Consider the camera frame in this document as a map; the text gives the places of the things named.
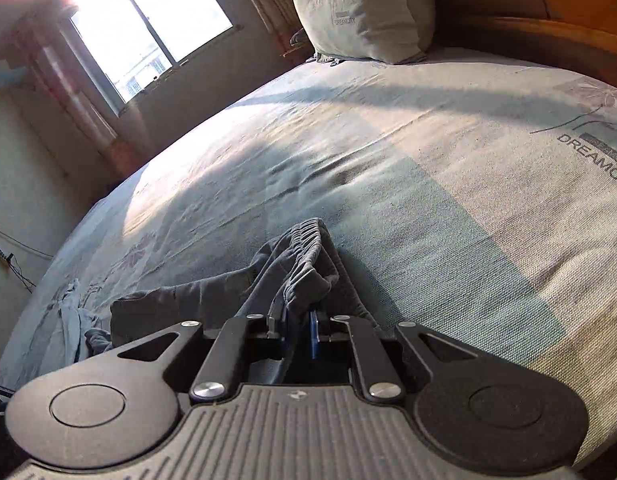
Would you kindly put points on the white power strip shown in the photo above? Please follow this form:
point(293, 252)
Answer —
point(2, 254)

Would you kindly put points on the wooden headboard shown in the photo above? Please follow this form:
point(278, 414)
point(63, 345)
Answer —
point(563, 5)

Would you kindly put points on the grey-green object on nightstand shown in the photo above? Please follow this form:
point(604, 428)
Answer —
point(297, 37)

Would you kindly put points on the grey pants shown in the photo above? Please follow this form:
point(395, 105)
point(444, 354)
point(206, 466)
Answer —
point(238, 285)

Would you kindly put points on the wooden nightstand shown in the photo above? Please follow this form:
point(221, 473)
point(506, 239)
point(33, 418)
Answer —
point(296, 51)

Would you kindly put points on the pink checked curtain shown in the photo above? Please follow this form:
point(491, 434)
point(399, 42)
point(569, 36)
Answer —
point(73, 105)
point(268, 0)

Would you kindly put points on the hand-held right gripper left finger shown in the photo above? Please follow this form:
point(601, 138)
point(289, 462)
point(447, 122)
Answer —
point(282, 342)

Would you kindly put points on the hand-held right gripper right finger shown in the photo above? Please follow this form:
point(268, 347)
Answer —
point(314, 335)

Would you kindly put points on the bed with patterned sheet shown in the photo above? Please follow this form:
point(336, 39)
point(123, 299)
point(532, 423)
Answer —
point(438, 185)

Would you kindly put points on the beige printed pillow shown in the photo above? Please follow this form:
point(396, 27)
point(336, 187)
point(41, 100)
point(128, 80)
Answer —
point(363, 10)

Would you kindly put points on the flat beige pillow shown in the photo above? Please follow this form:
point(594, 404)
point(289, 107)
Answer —
point(328, 60)

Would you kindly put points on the window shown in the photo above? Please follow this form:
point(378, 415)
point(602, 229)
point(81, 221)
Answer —
point(138, 25)

